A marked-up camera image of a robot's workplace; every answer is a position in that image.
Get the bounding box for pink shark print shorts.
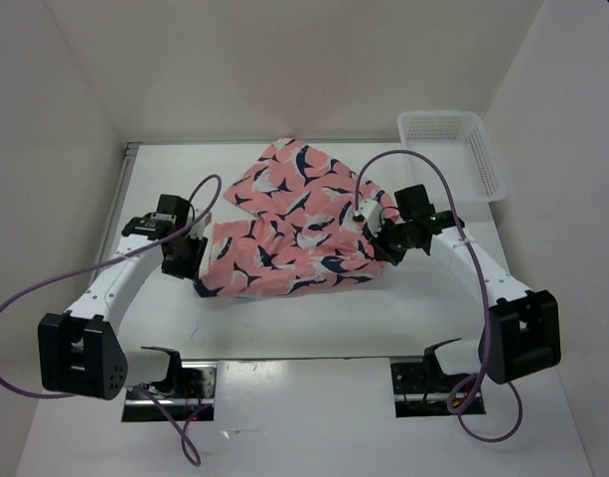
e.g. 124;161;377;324
194;138;397;298

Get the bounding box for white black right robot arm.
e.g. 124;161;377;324
355;185;562;391

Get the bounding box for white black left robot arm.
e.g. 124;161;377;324
38;195;212;400

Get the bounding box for white plastic basket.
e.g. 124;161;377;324
397;110;509;204

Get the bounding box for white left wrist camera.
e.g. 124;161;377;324
187;212;212;240

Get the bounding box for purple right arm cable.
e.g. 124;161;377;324
354;148;526;443

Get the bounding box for aluminium table edge rail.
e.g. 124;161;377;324
95;142;141;264

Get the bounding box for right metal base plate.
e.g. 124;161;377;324
389;357;463;418

